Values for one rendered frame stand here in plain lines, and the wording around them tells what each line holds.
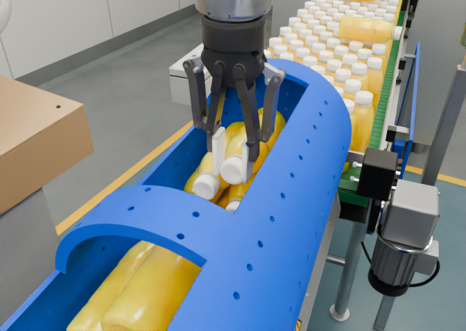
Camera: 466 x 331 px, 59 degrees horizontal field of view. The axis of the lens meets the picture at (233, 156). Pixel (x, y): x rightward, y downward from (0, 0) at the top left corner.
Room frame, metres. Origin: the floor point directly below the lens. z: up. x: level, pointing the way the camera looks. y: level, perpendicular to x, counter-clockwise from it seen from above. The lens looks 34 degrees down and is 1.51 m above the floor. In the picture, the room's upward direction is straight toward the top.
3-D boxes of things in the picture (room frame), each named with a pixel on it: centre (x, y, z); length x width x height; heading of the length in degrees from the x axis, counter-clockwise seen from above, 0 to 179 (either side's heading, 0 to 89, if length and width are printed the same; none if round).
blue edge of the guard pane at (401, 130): (1.27, -0.58, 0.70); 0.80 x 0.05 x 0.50; 158
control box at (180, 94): (1.07, 0.08, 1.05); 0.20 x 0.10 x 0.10; 158
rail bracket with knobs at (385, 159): (0.74, -0.32, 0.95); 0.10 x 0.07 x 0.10; 68
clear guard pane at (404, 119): (1.26, -0.60, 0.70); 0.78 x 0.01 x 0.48; 158
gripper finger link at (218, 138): (0.50, 0.02, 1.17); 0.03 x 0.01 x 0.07; 158
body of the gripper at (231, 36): (0.49, 0.00, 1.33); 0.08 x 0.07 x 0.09; 68
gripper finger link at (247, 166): (0.49, -0.02, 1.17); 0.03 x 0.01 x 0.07; 158
